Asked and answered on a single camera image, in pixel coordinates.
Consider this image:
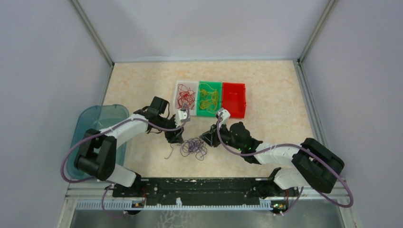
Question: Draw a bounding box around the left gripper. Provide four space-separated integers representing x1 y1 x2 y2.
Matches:
156 114 184 144

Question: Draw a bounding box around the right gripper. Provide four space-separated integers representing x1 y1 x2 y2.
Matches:
200 120 243 151

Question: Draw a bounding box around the cable pile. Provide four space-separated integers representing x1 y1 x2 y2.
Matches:
164 138 209 162

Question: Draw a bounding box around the yellow cable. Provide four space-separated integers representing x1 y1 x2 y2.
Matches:
199 84 221 111

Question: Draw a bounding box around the red cable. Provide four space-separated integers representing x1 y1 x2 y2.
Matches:
175 82 197 111

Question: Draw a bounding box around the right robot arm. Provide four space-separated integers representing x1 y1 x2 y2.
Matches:
200 122 345 196

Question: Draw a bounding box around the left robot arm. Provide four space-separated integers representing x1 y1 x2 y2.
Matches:
72 96 190 197

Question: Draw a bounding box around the red plastic bin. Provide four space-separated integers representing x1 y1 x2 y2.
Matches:
221 82 246 119

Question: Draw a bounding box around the green plastic bin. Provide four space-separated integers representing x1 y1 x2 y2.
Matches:
197 81 222 117

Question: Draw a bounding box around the white plastic bin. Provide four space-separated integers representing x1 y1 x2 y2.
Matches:
173 80 199 116

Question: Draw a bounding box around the teal plastic basin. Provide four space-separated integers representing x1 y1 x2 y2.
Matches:
66 104 129 180

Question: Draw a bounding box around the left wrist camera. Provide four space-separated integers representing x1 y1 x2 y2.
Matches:
174 107 190 127

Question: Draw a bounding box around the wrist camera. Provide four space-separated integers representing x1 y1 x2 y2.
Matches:
216 108 231 123
174 107 190 127

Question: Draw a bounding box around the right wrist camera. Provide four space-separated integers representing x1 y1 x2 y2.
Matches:
216 108 231 123

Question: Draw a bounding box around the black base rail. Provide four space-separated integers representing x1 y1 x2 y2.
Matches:
113 178 298 206

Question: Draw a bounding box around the aluminium frame rail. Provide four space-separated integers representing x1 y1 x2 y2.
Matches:
65 178 351 211

